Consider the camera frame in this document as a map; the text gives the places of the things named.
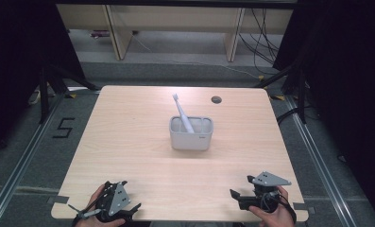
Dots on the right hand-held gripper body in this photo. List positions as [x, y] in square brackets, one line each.
[267, 189]

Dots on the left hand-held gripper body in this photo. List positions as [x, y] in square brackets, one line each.
[117, 197]

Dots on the grey toothbrush holder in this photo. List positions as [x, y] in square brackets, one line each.
[190, 140]

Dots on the white electric toothbrush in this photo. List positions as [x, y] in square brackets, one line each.
[183, 116]

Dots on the person's right hand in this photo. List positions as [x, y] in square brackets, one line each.
[279, 217]

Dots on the person's left hand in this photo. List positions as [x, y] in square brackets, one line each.
[93, 222]

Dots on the grey rod with black prongs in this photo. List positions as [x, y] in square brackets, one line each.
[89, 213]

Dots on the black tape floor marking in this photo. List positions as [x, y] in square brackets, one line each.
[63, 127]

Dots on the black metal stand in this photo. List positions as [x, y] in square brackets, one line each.
[301, 94]
[44, 94]

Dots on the yellow black floor tape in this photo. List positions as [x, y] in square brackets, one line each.
[70, 95]

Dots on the dark curtain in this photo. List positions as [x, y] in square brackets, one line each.
[349, 78]
[18, 63]

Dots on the small purple object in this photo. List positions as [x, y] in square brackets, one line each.
[99, 33]

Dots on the silver floor rail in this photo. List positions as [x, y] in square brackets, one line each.
[320, 164]
[21, 164]

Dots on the beige wooden desk frame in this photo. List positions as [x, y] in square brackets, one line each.
[175, 19]

